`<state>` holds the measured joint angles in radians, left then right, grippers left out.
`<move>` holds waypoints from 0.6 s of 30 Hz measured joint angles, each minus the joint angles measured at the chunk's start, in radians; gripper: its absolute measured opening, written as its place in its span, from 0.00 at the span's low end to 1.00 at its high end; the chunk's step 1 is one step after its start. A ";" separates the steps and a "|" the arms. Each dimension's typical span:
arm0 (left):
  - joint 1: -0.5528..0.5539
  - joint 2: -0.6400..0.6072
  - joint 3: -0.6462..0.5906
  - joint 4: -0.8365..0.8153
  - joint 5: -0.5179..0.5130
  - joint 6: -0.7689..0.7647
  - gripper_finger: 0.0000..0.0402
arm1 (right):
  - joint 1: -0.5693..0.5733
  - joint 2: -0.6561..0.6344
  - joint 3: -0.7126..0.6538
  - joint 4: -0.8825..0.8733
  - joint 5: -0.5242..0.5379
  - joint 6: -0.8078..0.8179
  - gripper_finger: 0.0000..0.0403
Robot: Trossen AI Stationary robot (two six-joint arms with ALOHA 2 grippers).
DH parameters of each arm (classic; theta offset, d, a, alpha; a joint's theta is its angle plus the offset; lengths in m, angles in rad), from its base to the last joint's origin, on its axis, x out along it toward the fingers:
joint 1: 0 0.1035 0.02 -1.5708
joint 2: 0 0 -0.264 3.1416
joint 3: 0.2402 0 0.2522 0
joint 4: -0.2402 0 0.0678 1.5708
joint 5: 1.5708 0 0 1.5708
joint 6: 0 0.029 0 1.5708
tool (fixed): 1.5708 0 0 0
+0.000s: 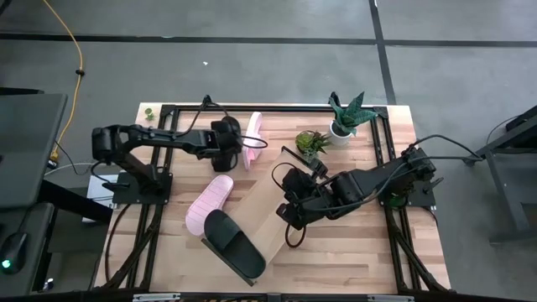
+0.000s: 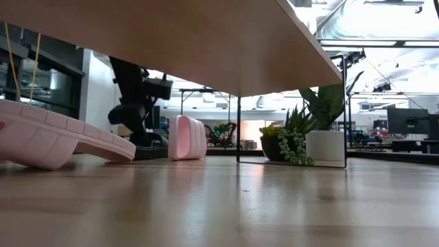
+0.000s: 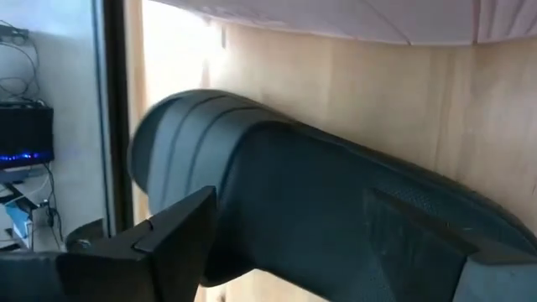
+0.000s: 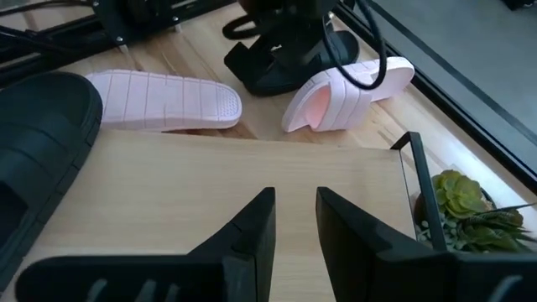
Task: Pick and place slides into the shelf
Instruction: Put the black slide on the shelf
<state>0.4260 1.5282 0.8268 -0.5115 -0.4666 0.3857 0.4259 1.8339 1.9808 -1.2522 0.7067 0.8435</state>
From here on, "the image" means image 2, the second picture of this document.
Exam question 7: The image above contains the black camera on distant frame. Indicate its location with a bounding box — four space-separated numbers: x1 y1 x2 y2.
337 49 367 71

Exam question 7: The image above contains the pink rubber slide sandal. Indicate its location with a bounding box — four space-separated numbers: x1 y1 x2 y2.
167 115 208 161
0 98 137 172

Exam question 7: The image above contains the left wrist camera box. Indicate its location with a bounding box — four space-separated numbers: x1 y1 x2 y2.
143 77 174 101

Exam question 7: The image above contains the distant green plant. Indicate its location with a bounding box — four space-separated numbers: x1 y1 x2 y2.
213 123 230 140

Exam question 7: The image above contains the black rubber slide sandal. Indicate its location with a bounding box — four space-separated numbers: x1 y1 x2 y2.
132 132 169 161

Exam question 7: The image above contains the black aluminium table frame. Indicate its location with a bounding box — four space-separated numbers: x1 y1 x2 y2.
135 146 439 166

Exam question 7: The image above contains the large black monitor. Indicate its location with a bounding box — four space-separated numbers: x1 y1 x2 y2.
387 108 429 135

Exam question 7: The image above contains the yellow cable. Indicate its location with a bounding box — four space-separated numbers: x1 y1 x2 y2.
3 22 21 102
29 33 42 104

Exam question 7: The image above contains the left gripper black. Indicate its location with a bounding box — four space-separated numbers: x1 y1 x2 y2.
107 75 147 147

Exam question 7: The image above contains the long ceiling light bar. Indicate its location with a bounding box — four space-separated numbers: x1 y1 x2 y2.
317 38 439 48

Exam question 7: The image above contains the hanging ceiling light fixture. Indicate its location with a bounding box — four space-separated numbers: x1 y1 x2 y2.
364 0 425 14

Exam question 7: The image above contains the distant black metal frame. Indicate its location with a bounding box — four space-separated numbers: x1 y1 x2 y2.
178 88 231 117

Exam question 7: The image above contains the snake plant in white pot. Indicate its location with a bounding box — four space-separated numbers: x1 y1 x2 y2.
299 71 365 162

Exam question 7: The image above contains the wooden shelf with wire legs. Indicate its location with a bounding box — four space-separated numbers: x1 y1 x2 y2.
0 0 347 169

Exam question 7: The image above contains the black framed window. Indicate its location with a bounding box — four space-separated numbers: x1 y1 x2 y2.
0 22 86 119

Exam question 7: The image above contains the black device on distant frame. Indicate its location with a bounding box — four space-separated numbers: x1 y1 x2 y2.
372 82 392 93

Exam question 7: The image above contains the distant black desk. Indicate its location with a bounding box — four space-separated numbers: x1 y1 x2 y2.
392 139 439 154

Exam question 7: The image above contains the black monitor on stand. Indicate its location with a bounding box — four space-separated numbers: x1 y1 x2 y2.
146 105 161 130

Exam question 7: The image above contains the succulent plant in dark pot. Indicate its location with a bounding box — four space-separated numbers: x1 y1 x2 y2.
259 105 316 167

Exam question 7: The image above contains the distant blue equipment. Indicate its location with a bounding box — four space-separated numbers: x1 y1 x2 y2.
346 129 384 145

